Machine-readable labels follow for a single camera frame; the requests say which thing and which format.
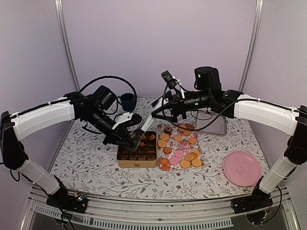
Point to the chocolate sprinkle donut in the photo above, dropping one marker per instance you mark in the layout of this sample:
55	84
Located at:
168	130

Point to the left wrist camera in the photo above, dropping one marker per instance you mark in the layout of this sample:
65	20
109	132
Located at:
127	119

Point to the round waffle cookie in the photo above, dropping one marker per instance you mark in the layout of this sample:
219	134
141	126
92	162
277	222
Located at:
185	164
196	163

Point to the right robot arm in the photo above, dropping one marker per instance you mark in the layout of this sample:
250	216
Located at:
208	93

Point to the right frame post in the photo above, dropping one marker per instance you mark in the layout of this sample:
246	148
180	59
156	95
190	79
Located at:
252	44

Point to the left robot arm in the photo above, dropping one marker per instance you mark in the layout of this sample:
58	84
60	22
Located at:
72	106

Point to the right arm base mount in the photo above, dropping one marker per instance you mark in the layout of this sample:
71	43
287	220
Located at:
251	202

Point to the aluminium front rail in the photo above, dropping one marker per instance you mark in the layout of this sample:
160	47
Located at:
116	213

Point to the pink macaron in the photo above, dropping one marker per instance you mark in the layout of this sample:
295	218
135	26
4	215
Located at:
173	161

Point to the gold cookie tin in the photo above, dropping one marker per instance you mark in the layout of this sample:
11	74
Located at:
142	157

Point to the dark blue mug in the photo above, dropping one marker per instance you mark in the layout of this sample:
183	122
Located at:
127	101

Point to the left frame post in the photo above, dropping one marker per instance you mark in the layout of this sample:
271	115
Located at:
65	40

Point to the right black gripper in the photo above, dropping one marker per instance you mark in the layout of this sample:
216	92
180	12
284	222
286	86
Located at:
177	107

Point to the floral tablecloth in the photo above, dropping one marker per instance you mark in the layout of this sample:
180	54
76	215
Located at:
85	164

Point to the tin lid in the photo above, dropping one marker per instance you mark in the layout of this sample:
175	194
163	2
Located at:
217	125

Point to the floral cookie tray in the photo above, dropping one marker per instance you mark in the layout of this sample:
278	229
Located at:
181	143

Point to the pink plate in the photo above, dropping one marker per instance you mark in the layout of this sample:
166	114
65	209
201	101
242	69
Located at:
242	169

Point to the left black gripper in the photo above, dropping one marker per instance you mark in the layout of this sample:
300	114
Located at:
116	137

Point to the frame post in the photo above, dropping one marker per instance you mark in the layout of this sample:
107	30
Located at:
65	40
252	44

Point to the swirl butter cookie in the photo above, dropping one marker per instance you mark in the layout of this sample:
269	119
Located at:
163	162

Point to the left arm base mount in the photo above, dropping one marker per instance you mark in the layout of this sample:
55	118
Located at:
64	201

